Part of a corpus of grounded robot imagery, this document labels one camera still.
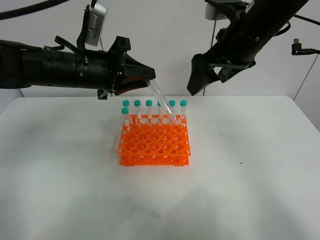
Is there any row tube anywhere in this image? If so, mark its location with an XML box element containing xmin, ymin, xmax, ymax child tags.
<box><xmin>157</xmin><ymin>101</ymin><xmax>164</xmax><ymax>120</ymax></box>
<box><xmin>168</xmin><ymin>100</ymin><xmax>176</xmax><ymax>119</ymax></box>
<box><xmin>134</xmin><ymin>100</ymin><xmax>142</xmax><ymax>120</ymax></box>
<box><xmin>180</xmin><ymin>100</ymin><xmax>188</xmax><ymax>119</ymax></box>
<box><xmin>145</xmin><ymin>99</ymin><xmax>153</xmax><ymax>120</ymax></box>
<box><xmin>122</xmin><ymin>99</ymin><xmax>130</xmax><ymax>115</ymax></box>

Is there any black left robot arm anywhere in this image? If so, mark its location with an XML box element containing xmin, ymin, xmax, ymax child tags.
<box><xmin>0</xmin><ymin>36</ymin><xmax>156</xmax><ymax>100</ymax></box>

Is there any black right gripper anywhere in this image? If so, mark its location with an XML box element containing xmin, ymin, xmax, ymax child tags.
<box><xmin>187</xmin><ymin>47</ymin><xmax>256</xmax><ymax>96</ymax></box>

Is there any orange plastic test tube rack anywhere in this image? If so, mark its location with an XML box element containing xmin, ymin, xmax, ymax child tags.
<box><xmin>117</xmin><ymin>114</ymin><xmax>191</xmax><ymax>167</ymax></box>

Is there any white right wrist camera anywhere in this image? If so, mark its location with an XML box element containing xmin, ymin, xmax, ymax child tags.
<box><xmin>204</xmin><ymin>0</ymin><xmax>255</xmax><ymax>21</ymax></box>

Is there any black cable with plug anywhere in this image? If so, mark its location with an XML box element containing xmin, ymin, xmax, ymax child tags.
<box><xmin>291</xmin><ymin>37</ymin><xmax>320</xmax><ymax>56</ymax></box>

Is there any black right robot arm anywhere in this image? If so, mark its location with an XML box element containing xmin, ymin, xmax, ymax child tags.
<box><xmin>187</xmin><ymin>0</ymin><xmax>308</xmax><ymax>96</ymax></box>

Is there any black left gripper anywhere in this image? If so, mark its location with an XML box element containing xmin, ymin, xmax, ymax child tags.
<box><xmin>83</xmin><ymin>36</ymin><xmax>156</xmax><ymax>100</ymax></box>

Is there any test tube green cap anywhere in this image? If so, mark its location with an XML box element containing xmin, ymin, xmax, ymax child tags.
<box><xmin>145</xmin><ymin>79</ymin><xmax>178</xmax><ymax>124</ymax></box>

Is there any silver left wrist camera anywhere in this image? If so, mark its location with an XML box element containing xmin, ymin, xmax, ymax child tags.
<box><xmin>76</xmin><ymin>0</ymin><xmax>108</xmax><ymax>49</ymax></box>

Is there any front-left racked test tube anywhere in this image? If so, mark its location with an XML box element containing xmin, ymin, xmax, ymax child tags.
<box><xmin>121</xmin><ymin>107</ymin><xmax>130</xmax><ymax>131</ymax></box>

